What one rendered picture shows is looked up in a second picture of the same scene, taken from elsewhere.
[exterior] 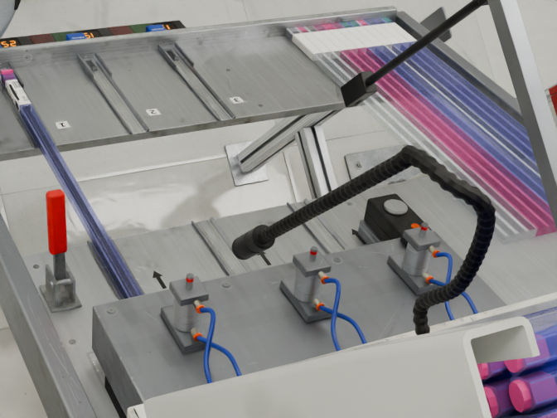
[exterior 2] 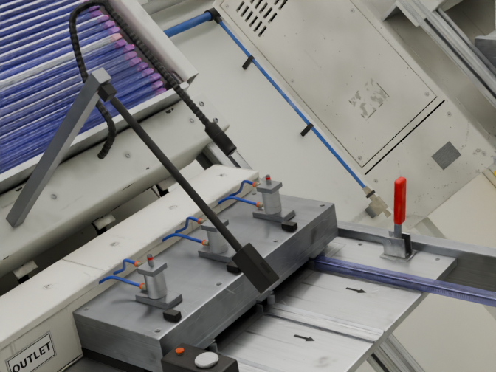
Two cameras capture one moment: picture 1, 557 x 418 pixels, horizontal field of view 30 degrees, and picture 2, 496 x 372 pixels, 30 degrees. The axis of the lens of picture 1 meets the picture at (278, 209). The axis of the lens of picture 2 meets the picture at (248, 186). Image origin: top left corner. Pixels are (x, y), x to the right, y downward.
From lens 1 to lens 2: 1.67 m
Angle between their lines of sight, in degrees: 120
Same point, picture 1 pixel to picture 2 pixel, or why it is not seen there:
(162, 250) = (377, 305)
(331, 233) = not seen: outside the picture
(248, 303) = (253, 239)
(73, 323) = (372, 249)
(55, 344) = (359, 228)
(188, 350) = (261, 208)
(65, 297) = (393, 253)
